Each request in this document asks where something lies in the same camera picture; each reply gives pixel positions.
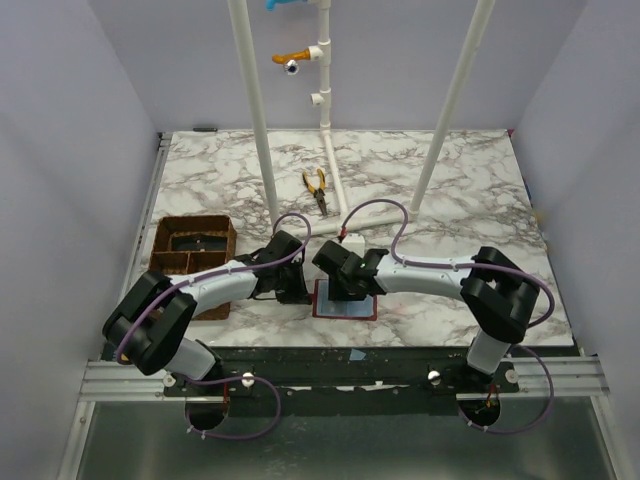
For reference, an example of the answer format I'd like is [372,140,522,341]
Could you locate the yellow handled pliers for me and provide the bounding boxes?
[302,168,328,217]

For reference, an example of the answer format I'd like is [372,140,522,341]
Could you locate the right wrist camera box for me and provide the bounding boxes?
[341,233,366,258]

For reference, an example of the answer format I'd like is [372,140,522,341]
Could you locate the brown wicker basket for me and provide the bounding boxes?
[148,214,238,322]

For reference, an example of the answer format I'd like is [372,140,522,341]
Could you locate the purple cable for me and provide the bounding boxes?
[115,212,314,442]
[338,198,555,435]

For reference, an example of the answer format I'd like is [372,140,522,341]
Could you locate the red leather card holder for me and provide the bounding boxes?
[312,279,377,321]

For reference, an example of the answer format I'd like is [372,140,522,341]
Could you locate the white PVC pipe frame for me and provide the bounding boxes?
[227,1,495,222]

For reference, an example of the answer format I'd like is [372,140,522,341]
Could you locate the blue hook on pipe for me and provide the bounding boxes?
[265,0,307,12]

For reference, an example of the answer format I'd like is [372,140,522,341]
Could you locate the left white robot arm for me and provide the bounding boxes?
[102,230,311,381]

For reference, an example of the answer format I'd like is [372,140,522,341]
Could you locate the aluminium frame rail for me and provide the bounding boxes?
[80,357,610,402]

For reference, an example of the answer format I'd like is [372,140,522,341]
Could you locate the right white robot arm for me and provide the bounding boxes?
[312,241,540,376]

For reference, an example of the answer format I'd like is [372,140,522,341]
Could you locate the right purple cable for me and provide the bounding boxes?
[338,198,555,435]

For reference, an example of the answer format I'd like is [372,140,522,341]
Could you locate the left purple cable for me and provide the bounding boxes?
[115,212,314,442]

